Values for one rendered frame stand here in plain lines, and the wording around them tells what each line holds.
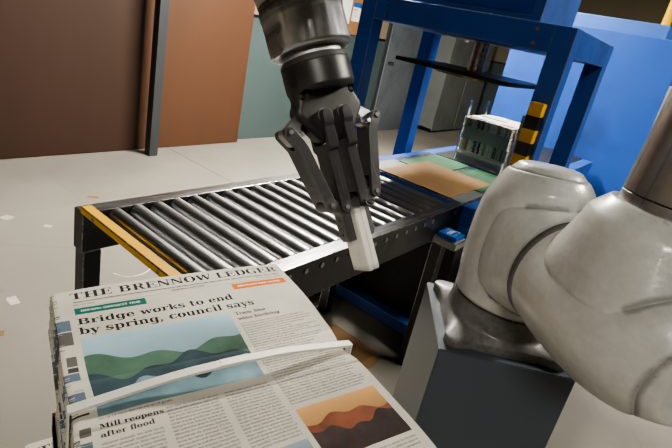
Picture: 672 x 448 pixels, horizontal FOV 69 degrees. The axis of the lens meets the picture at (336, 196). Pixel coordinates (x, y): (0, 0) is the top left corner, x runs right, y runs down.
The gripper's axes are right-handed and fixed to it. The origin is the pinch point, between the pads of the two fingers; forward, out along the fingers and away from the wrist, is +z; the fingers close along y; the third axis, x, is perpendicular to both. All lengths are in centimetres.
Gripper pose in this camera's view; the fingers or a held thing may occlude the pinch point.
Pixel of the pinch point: (358, 238)
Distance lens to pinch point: 53.8
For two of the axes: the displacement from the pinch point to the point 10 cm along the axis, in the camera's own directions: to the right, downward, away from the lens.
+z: 2.5, 9.7, 0.8
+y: -8.0, 2.5, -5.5
